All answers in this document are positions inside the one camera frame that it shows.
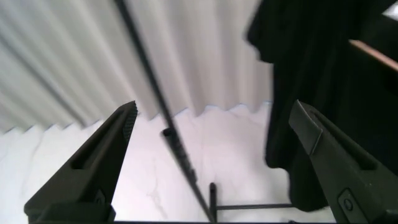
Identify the black clothes rack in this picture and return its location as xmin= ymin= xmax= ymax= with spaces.
xmin=114 ymin=0 xmax=295 ymax=223

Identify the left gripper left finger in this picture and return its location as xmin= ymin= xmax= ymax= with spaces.
xmin=24 ymin=100 xmax=139 ymax=222

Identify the black garment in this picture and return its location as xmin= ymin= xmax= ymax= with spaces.
xmin=245 ymin=0 xmax=398 ymax=213

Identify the pink clothes hanger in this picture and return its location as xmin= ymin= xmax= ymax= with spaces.
xmin=348 ymin=39 xmax=398 ymax=73

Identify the white curtain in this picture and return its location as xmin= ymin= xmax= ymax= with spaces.
xmin=0 ymin=0 xmax=274 ymax=134

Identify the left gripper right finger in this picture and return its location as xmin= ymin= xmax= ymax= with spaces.
xmin=288 ymin=99 xmax=398 ymax=222

